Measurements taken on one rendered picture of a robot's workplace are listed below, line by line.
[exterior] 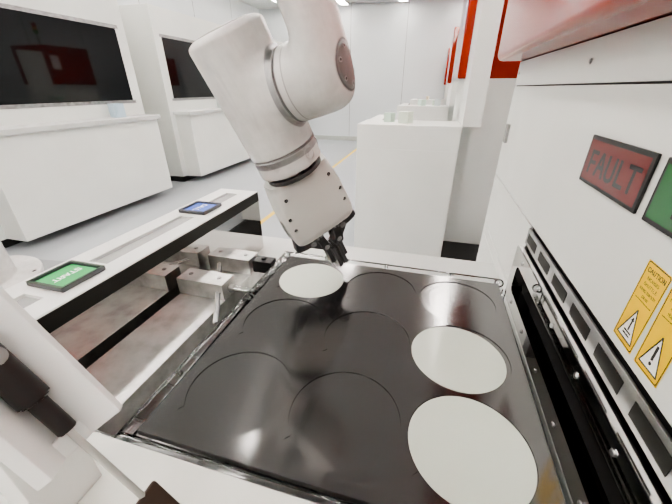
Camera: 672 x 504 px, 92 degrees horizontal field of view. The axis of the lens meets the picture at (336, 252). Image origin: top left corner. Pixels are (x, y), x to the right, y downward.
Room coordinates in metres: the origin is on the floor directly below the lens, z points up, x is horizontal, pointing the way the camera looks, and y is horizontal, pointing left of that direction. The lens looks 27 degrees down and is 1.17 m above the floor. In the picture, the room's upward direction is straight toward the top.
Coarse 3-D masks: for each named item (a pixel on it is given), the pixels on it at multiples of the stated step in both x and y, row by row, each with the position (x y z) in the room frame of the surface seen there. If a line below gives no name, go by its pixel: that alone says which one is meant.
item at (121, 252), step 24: (216, 192) 0.70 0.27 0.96; (240, 192) 0.70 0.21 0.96; (168, 216) 0.55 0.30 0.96; (192, 216) 0.55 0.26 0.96; (120, 240) 0.45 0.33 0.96; (144, 240) 0.46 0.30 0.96; (168, 240) 0.45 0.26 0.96; (120, 264) 0.37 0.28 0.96; (24, 288) 0.32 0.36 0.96; (72, 288) 0.32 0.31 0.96; (48, 312) 0.27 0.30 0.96
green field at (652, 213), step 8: (664, 176) 0.23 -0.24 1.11; (664, 184) 0.23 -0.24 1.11; (656, 192) 0.23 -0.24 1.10; (664, 192) 0.23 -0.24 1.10; (656, 200) 0.23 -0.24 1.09; (664, 200) 0.22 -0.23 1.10; (656, 208) 0.23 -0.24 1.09; (664, 208) 0.22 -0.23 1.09; (648, 216) 0.23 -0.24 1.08; (656, 216) 0.22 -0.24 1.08; (664, 216) 0.22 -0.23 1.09; (664, 224) 0.21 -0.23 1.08
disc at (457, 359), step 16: (416, 336) 0.30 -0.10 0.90; (432, 336) 0.30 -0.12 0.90; (448, 336) 0.30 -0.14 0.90; (464, 336) 0.30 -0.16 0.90; (416, 352) 0.28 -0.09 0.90; (432, 352) 0.28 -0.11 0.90; (448, 352) 0.28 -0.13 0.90; (464, 352) 0.28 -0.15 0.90; (480, 352) 0.28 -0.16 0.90; (496, 352) 0.28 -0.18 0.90; (432, 368) 0.25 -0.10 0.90; (448, 368) 0.25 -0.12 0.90; (464, 368) 0.25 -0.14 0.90; (480, 368) 0.25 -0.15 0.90; (496, 368) 0.25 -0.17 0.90; (448, 384) 0.23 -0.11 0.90; (464, 384) 0.23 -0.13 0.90; (480, 384) 0.23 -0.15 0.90; (496, 384) 0.23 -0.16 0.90
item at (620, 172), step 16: (592, 144) 0.36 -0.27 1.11; (608, 144) 0.33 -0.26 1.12; (592, 160) 0.35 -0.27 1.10; (608, 160) 0.32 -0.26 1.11; (624, 160) 0.29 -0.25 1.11; (640, 160) 0.27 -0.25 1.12; (592, 176) 0.33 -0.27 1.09; (608, 176) 0.31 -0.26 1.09; (624, 176) 0.28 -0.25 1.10; (640, 176) 0.26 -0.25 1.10; (608, 192) 0.30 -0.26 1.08; (624, 192) 0.27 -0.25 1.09
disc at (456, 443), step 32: (416, 416) 0.20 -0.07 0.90; (448, 416) 0.20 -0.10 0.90; (480, 416) 0.20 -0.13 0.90; (416, 448) 0.17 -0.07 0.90; (448, 448) 0.17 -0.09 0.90; (480, 448) 0.17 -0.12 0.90; (512, 448) 0.17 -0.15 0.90; (448, 480) 0.14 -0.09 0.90; (480, 480) 0.14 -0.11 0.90; (512, 480) 0.14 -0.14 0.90
